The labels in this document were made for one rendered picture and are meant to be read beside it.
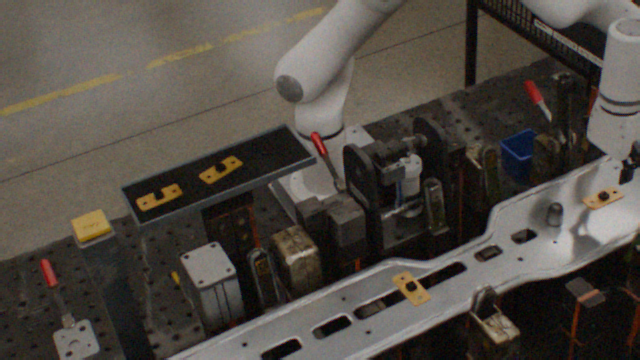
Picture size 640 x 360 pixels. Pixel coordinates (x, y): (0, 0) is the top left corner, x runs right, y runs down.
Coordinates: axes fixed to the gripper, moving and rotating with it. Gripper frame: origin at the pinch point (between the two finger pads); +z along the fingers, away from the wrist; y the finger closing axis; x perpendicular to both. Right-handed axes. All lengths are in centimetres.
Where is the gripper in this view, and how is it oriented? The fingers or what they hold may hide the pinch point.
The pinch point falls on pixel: (609, 166)
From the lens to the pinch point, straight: 174.8
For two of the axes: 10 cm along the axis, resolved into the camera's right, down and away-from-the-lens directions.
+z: 0.8, 7.6, 6.5
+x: 8.8, -3.6, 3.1
